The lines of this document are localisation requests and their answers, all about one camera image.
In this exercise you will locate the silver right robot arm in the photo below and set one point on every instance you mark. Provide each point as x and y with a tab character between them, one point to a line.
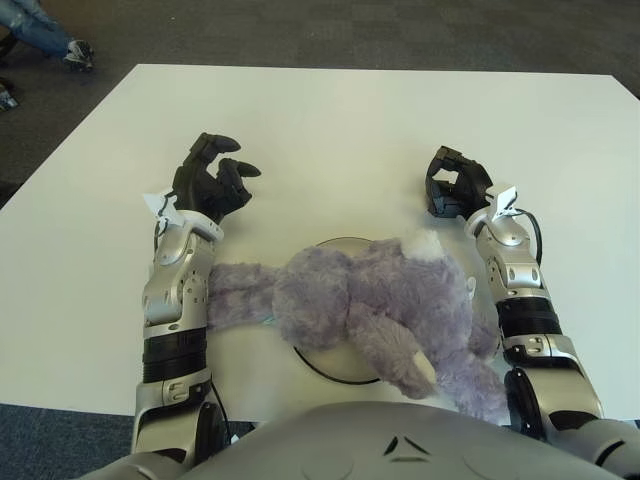
525	280

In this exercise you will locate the person's leg blue jeans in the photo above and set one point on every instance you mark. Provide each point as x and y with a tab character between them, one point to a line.
35	25

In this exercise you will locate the purple plush bear doll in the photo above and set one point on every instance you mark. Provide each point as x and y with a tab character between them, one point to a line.
380	295

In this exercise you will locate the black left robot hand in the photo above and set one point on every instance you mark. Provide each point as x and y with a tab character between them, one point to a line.
200	187

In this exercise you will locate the grey robot torso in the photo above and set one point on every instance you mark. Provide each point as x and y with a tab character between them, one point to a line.
375	440

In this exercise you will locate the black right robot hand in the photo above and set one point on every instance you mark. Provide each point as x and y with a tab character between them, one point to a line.
472	180

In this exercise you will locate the white plate black rim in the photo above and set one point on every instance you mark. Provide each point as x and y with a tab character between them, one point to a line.
345	367

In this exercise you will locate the white black sneaker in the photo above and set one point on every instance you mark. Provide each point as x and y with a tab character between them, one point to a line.
79	54

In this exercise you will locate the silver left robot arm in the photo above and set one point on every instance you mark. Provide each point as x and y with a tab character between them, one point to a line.
175	280

